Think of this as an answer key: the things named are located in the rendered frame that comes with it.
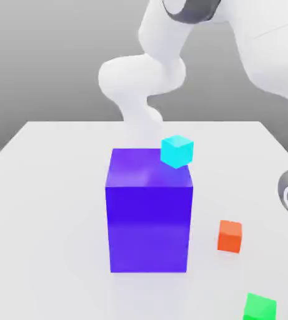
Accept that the small cyan cube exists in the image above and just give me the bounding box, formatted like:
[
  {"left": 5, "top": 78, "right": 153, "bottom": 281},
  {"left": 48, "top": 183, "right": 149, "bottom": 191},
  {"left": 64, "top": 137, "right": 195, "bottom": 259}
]
[{"left": 160, "top": 134, "right": 194, "bottom": 169}]

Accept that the small orange cube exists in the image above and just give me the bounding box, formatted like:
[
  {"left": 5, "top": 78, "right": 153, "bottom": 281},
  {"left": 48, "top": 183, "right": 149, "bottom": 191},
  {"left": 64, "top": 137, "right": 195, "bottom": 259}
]
[{"left": 217, "top": 219, "right": 243, "bottom": 254}]

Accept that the small green cube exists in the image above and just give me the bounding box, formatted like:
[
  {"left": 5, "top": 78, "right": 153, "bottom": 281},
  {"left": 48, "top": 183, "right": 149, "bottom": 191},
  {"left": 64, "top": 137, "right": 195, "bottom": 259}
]
[{"left": 242, "top": 292, "right": 277, "bottom": 320}]

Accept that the large purple box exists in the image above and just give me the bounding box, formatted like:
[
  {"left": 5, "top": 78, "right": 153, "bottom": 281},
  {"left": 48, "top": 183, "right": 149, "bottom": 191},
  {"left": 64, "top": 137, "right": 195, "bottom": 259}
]
[{"left": 104, "top": 147, "right": 194, "bottom": 274}]

